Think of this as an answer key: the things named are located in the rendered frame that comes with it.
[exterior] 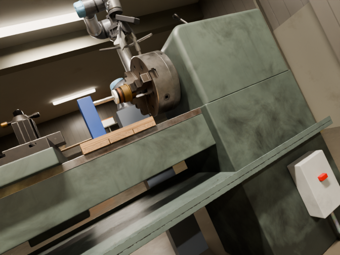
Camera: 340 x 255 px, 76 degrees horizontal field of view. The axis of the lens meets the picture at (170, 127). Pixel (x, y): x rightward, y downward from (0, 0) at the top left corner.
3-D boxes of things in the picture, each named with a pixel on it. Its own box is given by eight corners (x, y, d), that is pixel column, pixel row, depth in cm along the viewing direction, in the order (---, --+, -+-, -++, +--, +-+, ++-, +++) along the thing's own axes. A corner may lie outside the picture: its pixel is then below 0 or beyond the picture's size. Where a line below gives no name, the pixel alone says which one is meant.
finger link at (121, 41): (116, 53, 108) (117, 38, 111) (124, 49, 105) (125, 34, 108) (111, 50, 105) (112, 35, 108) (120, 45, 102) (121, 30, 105)
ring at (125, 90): (128, 86, 113) (111, 91, 110) (131, 78, 105) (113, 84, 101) (135, 102, 113) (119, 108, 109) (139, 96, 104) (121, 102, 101)
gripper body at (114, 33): (121, 39, 116) (113, 16, 114) (133, 33, 112) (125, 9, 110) (111, 39, 110) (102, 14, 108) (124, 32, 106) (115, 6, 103)
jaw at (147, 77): (147, 79, 109) (154, 68, 98) (152, 88, 109) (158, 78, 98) (127, 85, 105) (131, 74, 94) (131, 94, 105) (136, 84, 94)
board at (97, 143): (137, 137, 123) (135, 131, 123) (156, 124, 90) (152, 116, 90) (85, 160, 111) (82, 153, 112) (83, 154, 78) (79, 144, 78)
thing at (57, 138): (67, 143, 105) (62, 134, 106) (65, 140, 96) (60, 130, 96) (19, 162, 97) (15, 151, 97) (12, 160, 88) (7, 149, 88)
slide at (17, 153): (64, 157, 113) (60, 149, 113) (50, 148, 73) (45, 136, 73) (25, 173, 106) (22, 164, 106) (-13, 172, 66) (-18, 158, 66)
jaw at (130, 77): (145, 86, 116) (135, 74, 122) (145, 78, 112) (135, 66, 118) (126, 92, 111) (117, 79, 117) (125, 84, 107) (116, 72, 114)
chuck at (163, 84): (157, 112, 131) (138, 60, 126) (181, 109, 103) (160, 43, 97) (143, 117, 128) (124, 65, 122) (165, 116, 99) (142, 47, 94)
